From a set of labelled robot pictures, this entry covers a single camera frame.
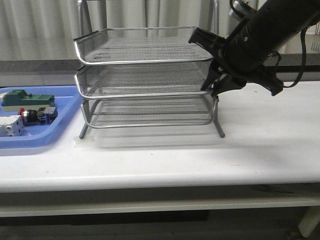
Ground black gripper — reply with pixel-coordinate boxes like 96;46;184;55
188;27;284;97

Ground mesh tray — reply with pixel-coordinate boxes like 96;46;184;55
74;61;210;99
74;26;213;65
81;95;217;129

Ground red emergency stop button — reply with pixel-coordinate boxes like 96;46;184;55
18;106;58;125

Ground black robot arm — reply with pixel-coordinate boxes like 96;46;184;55
188;0;320;96

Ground grey stone counter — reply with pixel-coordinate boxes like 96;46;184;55
0;32;320;73

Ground blue plastic tray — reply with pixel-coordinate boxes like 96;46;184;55
0;85;83;149

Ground green and beige relay module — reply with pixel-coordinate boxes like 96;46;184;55
1;89;56;112

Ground white circuit breaker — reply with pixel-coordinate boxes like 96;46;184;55
0;115;24;137

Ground grey wire rack frame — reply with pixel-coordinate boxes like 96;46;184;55
77;0;225;139

